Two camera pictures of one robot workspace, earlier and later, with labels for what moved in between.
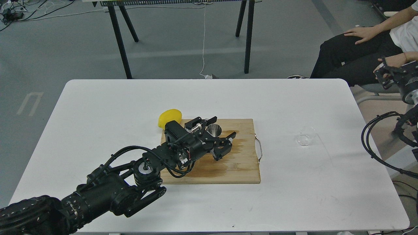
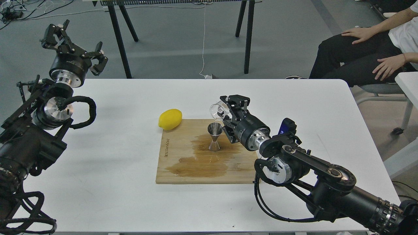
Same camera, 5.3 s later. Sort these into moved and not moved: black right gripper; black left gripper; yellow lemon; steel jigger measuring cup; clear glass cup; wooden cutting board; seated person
Moved: clear glass cup; black left gripper; black right gripper
Not moved: seated person; wooden cutting board; yellow lemon; steel jigger measuring cup
